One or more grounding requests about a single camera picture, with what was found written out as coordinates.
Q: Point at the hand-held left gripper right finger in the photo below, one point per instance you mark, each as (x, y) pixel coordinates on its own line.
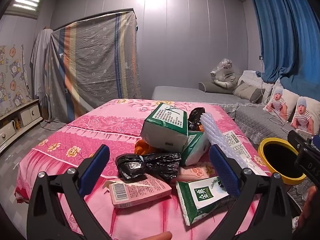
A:
(225, 172)

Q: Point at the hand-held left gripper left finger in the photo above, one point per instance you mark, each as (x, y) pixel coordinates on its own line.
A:
(95, 170)

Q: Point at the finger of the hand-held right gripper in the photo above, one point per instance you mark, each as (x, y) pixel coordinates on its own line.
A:
(316, 142)
(295, 140)

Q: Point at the pink paw print packet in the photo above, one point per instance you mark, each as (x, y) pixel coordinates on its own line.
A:
(197, 172)

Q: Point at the white labelled wrapper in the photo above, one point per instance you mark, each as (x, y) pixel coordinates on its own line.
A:
(237, 142)

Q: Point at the yellow bin with black liner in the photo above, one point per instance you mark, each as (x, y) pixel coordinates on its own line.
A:
(262, 152)

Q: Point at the small green white packet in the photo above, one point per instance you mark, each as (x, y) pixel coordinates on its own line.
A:
(196, 150)

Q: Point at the green white carton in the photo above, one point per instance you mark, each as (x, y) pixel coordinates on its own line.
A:
(200, 200)

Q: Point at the white foam fruit net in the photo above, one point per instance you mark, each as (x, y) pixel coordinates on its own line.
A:
(212, 130)

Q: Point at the pink barcode packet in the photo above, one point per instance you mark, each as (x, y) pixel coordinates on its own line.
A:
(142, 190)

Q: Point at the knotted black plastic bag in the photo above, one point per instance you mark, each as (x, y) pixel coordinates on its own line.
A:
(196, 116)

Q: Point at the large green white packet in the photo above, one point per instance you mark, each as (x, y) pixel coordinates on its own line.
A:
(162, 132)

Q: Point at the person's right hand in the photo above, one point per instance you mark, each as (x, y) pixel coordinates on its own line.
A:
(308, 200)

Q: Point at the person's left hand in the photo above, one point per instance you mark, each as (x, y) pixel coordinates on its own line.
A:
(160, 236)

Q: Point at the white power strip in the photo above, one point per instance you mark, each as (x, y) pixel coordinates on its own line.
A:
(305, 133)

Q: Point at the baby print pillow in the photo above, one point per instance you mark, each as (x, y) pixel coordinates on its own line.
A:
(278, 102)
(303, 115)

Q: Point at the pink floral blanket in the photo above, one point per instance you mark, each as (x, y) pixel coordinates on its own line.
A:
(100, 130)

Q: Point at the grey beige cushion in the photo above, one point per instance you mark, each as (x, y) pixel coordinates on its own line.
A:
(246, 91)

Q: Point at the white quilted cushion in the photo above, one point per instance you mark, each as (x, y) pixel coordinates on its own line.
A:
(252, 77)

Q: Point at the grey quilted sofa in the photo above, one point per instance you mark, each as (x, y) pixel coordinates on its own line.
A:
(190, 95)

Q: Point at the grey bolster pillow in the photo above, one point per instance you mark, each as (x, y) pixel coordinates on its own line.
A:
(215, 87)

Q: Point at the white low cabinet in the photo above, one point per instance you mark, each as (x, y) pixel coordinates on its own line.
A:
(30, 112)

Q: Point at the plush tiger in plastic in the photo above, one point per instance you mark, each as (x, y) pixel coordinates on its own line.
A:
(226, 72)

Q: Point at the blue curtain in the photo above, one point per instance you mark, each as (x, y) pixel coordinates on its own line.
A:
(287, 42)

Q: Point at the striped grey sheet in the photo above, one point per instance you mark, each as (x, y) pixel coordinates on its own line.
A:
(100, 62)

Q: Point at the cartoon printed cloth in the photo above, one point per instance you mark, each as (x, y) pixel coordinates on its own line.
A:
(15, 80)

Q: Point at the plain grey hanging cloth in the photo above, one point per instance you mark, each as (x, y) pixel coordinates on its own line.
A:
(40, 62)

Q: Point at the window with blinds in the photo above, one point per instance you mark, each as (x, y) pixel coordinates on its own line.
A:
(27, 0)

